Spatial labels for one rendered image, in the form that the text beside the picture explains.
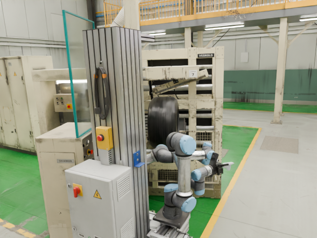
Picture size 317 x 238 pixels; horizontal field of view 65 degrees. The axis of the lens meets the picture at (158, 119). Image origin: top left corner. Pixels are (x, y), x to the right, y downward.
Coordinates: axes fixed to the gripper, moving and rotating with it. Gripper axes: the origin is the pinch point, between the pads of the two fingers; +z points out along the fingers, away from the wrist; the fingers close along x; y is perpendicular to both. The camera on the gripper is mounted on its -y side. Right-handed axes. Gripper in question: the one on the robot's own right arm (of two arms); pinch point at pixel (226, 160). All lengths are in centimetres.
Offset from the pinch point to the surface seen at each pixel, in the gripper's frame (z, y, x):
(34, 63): -47, -146, -434
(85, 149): -81, -17, -85
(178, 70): 36, -81, -88
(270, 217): 107, 103, -34
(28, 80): -64, -112, -431
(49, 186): -113, 9, -96
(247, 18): 491, -232, -304
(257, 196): 139, 98, -71
